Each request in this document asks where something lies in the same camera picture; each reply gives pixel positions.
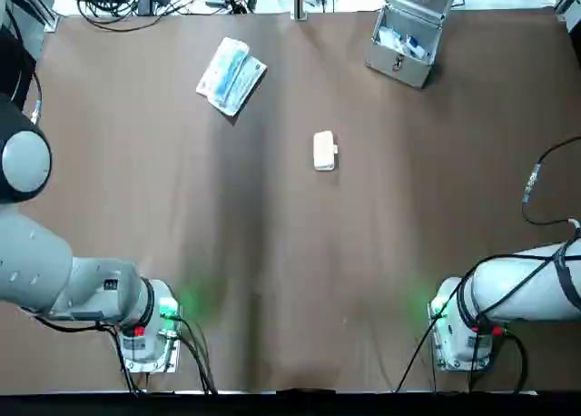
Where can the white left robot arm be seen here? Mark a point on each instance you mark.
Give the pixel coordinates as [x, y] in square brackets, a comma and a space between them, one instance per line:
[95, 293]

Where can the white paper sachet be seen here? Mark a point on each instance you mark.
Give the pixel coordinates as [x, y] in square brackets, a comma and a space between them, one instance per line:
[388, 38]

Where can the silver aluminium case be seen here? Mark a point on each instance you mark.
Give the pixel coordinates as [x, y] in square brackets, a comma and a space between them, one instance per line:
[399, 68]

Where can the small white medicine box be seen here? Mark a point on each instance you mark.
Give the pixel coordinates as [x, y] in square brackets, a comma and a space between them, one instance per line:
[325, 151]

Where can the blue white mask packet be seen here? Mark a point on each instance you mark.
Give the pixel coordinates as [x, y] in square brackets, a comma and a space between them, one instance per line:
[229, 77]

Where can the grey aluminium post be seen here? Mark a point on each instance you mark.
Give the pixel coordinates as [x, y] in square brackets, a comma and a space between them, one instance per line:
[299, 0]

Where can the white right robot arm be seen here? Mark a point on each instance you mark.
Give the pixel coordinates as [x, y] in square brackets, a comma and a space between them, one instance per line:
[522, 289]

